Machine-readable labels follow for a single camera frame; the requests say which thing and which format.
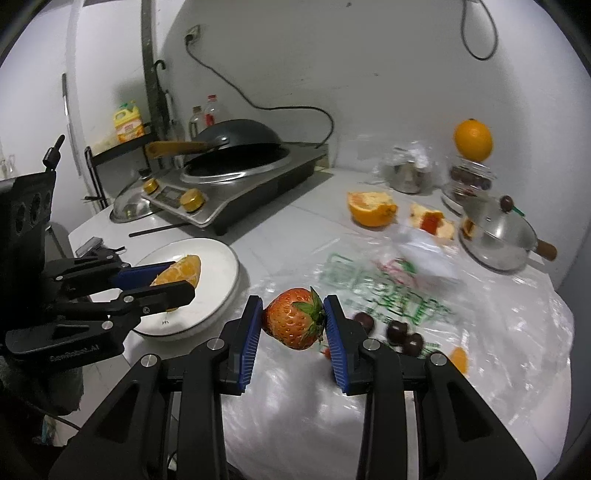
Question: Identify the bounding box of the black hanging cable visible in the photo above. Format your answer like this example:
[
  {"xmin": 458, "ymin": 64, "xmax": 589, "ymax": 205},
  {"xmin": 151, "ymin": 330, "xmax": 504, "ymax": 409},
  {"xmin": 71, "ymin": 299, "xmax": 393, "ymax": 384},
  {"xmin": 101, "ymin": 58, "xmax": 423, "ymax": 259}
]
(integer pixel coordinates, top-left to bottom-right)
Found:
[{"xmin": 463, "ymin": 0, "xmax": 498, "ymax": 61}]

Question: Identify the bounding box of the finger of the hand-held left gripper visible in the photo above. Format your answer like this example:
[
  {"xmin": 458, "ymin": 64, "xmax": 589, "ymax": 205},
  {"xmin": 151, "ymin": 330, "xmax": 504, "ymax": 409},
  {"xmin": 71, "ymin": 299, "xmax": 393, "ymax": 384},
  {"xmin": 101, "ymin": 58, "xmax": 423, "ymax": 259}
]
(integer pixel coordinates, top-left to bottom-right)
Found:
[
  {"xmin": 41, "ymin": 256, "xmax": 177, "ymax": 299},
  {"xmin": 4, "ymin": 281, "xmax": 197, "ymax": 368}
]

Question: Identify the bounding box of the black wok with wooden handle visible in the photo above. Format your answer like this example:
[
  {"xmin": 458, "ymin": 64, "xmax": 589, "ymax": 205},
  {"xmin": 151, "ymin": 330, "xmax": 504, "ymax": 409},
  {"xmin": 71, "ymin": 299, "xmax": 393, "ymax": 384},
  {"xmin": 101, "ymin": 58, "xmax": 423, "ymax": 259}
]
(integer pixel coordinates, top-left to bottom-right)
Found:
[{"xmin": 147, "ymin": 119, "xmax": 283, "ymax": 160}]

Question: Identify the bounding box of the black metal rack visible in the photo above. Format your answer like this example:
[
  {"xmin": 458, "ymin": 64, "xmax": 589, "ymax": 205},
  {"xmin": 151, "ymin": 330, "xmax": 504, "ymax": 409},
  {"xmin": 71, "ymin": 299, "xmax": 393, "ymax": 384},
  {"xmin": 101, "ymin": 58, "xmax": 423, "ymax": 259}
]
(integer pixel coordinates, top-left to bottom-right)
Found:
[{"xmin": 84, "ymin": 122, "xmax": 153, "ymax": 213}]

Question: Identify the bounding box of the silver induction cooker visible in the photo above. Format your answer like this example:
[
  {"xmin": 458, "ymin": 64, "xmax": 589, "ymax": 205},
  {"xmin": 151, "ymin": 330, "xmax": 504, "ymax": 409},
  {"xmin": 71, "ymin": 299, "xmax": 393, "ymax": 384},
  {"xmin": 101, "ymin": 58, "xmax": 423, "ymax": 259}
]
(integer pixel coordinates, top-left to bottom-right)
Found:
[{"xmin": 141, "ymin": 142, "xmax": 324, "ymax": 236}]

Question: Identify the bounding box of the dark metal pole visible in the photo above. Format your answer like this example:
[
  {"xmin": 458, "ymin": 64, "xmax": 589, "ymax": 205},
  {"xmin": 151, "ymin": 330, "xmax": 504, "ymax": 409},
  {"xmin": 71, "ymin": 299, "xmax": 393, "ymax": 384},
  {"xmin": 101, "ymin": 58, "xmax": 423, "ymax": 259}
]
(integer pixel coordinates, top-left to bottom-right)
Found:
[{"xmin": 141, "ymin": 0, "xmax": 174, "ymax": 139}]

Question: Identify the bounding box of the peeled orange segment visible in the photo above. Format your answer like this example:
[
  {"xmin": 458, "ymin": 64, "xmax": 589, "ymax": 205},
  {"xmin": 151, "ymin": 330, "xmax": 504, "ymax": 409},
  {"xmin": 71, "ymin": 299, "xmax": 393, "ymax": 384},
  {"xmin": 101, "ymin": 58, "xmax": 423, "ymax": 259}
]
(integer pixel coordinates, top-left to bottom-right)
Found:
[{"xmin": 150, "ymin": 255, "xmax": 202, "ymax": 312}]

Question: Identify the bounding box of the dark cloth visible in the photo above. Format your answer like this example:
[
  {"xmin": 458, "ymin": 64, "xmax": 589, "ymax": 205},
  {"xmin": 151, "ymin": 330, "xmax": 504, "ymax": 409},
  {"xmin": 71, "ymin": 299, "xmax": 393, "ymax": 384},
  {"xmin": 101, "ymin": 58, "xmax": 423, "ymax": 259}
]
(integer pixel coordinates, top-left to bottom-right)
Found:
[{"xmin": 0, "ymin": 362, "xmax": 85, "ymax": 416}]

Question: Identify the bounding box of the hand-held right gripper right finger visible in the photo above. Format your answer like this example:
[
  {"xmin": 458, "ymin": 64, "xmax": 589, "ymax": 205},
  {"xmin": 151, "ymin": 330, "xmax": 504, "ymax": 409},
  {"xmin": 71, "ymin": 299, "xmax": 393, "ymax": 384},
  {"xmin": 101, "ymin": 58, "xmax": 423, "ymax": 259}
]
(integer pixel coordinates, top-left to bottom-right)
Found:
[{"xmin": 322, "ymin": 295, "xmax": 536, "ymax": 480}]

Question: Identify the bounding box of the white plate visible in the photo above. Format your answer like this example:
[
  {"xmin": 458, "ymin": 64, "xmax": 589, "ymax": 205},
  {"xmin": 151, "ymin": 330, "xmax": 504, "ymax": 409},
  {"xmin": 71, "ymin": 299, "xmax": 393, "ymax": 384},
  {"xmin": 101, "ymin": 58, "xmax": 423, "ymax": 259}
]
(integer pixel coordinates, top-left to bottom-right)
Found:
[{"xmin": 124, "ymin": 237, "xmax": 240, "ymax": 341}]

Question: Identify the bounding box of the black power cable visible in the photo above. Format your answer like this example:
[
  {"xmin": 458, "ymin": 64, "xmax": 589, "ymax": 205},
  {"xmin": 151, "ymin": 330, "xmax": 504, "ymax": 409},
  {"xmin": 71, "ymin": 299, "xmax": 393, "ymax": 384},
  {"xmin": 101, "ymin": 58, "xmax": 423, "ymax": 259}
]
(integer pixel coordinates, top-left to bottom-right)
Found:
[{"xmin": 185, "ymin": 34, "xmax": 334, "ymax": 148}]

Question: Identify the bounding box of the black chopstick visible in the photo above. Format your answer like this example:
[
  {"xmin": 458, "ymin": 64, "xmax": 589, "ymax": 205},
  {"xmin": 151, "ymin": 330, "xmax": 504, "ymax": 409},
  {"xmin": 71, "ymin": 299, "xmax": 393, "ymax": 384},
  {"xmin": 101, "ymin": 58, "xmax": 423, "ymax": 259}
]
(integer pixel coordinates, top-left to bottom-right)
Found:
[{"xmin": 128, "ymin": 222, "xmax": 190, "ymax": 237}]

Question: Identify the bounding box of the half orange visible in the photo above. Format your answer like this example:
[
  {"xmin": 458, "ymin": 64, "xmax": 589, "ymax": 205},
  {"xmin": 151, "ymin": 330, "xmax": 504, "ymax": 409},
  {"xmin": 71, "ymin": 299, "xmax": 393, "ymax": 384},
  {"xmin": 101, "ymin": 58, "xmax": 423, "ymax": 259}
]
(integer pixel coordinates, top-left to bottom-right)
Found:
[{"xmin": 347, "ymin": 190, "xmax": 399, "ymax": 228}]

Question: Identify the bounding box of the red strawberry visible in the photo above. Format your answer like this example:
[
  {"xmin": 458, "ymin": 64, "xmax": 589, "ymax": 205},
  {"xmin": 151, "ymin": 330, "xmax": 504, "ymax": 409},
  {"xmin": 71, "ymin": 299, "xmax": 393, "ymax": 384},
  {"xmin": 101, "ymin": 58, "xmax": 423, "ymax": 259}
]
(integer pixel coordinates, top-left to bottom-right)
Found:
[{"xmin": 262, "ymin": 286, "xmax": 327, "ymax": 350}]

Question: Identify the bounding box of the steel cup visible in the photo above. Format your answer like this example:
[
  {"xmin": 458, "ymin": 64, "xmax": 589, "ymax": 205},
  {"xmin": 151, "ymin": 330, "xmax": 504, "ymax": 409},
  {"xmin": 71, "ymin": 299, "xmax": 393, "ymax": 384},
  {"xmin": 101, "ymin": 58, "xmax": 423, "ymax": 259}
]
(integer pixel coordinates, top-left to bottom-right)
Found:
[{"xmin": 383, "ymin": 157, "xmax": 432, "ymax": 195}]

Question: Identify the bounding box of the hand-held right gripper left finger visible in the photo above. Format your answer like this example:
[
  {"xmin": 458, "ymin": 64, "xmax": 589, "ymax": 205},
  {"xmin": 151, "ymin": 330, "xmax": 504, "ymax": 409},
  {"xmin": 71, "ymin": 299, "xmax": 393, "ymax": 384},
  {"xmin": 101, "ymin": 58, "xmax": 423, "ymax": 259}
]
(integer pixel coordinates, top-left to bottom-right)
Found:
[{"xmin": 48, "ymin": 295, "xmax": 264, "ymax": 480}]

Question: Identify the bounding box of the orange peel piece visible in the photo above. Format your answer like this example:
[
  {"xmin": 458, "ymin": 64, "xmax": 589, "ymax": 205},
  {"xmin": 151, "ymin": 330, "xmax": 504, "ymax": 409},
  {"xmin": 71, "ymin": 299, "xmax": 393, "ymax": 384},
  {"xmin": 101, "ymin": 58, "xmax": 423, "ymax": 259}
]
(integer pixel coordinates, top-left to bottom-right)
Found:
[{"xmin": 410, "ymin": 202, "xmax": 457, "ymax": 243}]

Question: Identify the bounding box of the green printed plastic bag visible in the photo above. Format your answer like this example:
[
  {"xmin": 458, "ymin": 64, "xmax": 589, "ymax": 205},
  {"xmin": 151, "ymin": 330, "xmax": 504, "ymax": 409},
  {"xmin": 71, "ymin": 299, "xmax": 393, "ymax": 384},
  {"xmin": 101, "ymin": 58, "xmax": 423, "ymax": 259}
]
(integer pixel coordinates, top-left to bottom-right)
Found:
[{"xmin": 222, "ymin": 222, "xmax": 575, "ymax": 462}]

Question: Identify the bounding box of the steel pot with lid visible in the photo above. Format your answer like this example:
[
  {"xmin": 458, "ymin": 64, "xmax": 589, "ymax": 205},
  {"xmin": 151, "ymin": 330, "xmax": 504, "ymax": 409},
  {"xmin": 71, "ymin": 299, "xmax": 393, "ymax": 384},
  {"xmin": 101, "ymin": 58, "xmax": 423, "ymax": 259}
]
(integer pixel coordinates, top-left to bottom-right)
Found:
[{"xmin": 459, "ymin": 194, "xmax": 558, "ymax": 275}]

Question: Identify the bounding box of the clear bottle with red cap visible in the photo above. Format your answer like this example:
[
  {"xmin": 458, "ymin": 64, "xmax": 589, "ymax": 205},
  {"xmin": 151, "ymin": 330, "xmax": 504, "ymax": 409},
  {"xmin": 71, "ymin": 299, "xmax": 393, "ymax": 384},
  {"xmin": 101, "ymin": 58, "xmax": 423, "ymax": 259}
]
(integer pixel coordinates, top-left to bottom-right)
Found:
[{"xmin": 203, "ymin": 95, "xmax": 222, "ymax": 127}]

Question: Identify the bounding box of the whole orange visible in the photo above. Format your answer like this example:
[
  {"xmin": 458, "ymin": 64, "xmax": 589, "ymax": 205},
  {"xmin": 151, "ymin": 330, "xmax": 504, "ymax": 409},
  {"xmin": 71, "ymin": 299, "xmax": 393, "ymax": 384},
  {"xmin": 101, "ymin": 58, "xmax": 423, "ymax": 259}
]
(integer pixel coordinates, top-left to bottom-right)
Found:
[{"xmin": 453, "ymin": 118, "xmax": 494, "ymax": 162}]

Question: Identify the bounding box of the yellow oil bottle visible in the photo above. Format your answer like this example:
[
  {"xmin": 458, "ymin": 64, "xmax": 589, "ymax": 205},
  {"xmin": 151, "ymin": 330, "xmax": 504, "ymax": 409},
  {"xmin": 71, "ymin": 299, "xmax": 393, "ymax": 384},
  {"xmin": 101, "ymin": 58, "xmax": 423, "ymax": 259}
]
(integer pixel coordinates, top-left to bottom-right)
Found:
[{"xmin": 113, "ymin": 102, "xmax": 145, "ymax": 144}]

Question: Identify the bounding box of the glass pot lid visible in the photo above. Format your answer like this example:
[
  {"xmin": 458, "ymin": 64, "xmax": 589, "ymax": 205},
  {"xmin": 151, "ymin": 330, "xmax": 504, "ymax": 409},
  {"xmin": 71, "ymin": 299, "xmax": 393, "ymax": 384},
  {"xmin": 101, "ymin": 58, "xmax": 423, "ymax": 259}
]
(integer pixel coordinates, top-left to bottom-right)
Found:
[{"xmin": 110, "ymin": 185, "xmax": 155, "ymax": 224}]

